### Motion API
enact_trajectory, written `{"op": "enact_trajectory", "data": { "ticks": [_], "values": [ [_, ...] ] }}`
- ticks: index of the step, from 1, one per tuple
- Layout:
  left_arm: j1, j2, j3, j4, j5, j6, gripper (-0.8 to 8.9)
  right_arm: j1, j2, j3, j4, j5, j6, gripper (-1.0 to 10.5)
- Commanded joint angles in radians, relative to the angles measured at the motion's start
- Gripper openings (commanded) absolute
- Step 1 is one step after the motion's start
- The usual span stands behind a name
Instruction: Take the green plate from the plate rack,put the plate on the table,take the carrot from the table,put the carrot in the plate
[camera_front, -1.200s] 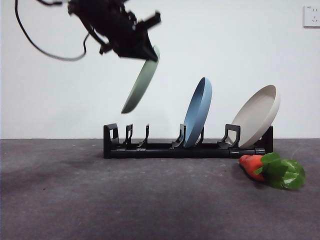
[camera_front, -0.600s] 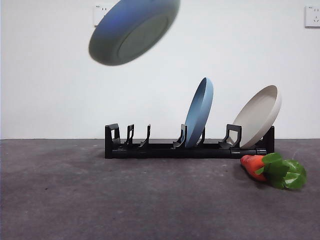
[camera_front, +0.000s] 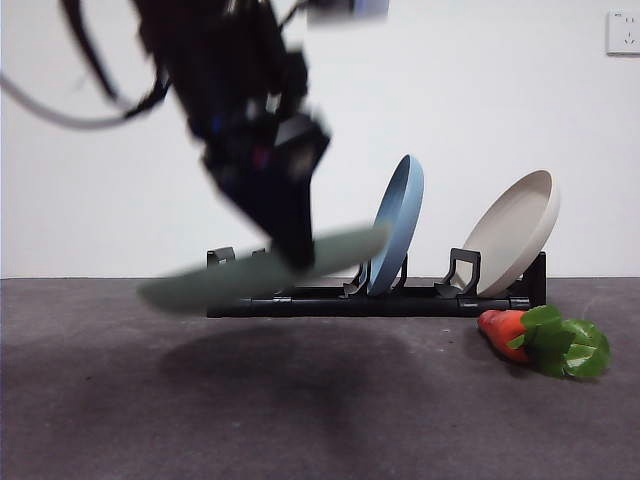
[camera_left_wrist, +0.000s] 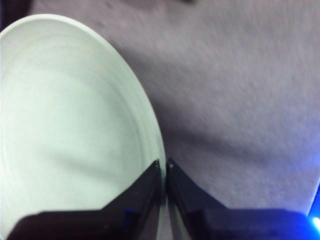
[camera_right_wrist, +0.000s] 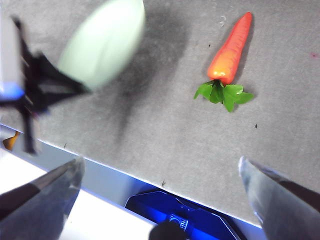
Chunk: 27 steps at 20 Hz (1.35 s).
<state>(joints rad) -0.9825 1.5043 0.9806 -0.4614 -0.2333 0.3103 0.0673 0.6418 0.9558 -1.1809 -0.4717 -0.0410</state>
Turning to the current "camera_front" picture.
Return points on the orange carrot with green leaves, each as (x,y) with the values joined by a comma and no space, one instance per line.
(505,330)

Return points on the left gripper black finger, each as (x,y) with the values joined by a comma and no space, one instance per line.
(287,220)

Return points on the pale grey camera box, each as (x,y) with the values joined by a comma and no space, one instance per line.
(345,9)

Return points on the green plate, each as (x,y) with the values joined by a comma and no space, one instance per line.
(225,285)

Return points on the black plate rack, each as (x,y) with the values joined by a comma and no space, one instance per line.
(350,304)

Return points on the white wall socket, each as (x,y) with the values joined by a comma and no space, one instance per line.
(625,32)

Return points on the blue plate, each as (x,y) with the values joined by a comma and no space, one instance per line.
(397,220)

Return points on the beige plate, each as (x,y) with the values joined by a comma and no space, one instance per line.
(515,235)

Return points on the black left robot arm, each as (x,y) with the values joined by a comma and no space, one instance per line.
(225,75)

